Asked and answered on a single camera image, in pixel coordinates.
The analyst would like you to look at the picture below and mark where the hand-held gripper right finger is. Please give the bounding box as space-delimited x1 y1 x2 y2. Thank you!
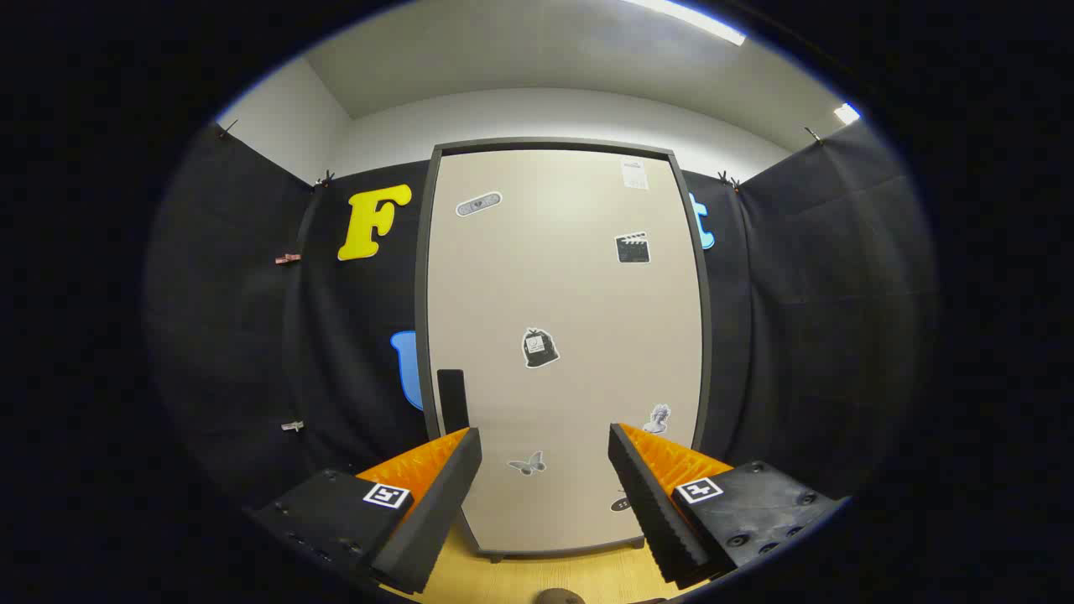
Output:
607 423 847 588

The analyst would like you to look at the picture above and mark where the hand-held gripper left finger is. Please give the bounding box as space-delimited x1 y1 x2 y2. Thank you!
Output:
250 426 484 595

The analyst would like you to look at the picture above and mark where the grey shoe cabinet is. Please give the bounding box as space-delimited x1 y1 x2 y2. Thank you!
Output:
414 138 714 563

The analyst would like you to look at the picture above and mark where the beige shoe cabinet door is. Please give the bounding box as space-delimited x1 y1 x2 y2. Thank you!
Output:
427 148 704 555

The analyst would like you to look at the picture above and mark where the black backdrop cloth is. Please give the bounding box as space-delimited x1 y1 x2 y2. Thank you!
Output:
147 117 936 513

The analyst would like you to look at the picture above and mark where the long ceiling light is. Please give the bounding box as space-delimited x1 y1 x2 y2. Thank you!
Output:
625 0 748 46

